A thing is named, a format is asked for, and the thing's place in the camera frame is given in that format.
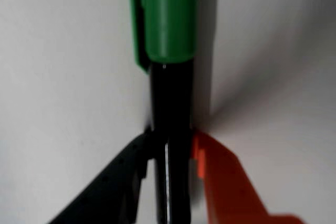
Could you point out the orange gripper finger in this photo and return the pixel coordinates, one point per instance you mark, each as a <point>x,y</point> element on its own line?
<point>225,187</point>

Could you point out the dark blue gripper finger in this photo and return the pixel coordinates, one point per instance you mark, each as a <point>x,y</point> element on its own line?
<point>113,192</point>

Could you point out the green and black marker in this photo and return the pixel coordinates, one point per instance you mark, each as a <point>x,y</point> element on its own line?
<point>170,24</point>

